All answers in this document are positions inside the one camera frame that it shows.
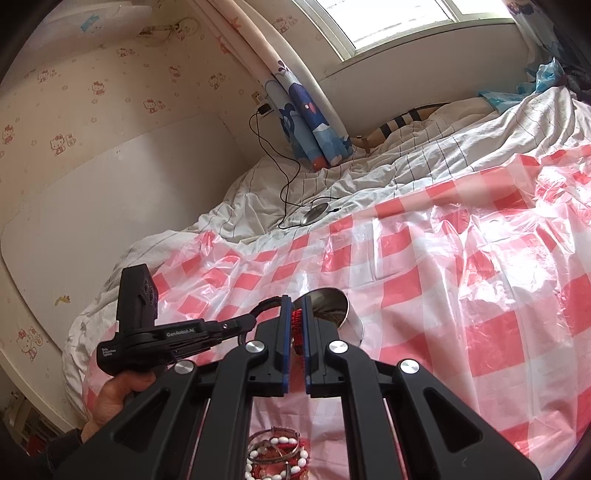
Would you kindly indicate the round silver metal tin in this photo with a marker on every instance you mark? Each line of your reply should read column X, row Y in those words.
column 333, row 305

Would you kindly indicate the round grey charger pad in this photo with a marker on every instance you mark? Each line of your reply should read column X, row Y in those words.
column 315, row 213

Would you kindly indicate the person left hand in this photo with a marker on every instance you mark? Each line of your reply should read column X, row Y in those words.
column 111, row 399

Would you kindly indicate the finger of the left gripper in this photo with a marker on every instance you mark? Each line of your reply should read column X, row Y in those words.
column 237, row 327

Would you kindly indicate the striped pillow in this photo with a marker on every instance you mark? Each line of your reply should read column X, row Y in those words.
column 383, row 132

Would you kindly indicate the blue plastic bag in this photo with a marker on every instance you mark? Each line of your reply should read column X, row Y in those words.
column 547, row 76

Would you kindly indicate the blue cartoon curtain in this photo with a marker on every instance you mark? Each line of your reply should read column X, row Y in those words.
column 307, row 129

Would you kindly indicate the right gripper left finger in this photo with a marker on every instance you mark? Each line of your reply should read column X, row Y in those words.
column 193, row 422

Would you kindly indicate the white striped duvet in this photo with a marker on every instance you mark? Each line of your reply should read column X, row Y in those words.
column 461, row 137

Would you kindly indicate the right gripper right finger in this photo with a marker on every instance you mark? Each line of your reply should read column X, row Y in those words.
column 401, row 422

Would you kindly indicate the white headboard panel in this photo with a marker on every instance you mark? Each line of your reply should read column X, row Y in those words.
column 63, row 244

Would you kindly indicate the jewelry pile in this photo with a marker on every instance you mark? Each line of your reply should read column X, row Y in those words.
column 277, row 453

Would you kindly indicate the red white checkered plastic sheet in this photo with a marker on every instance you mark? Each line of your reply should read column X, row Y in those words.
column 484, row 280

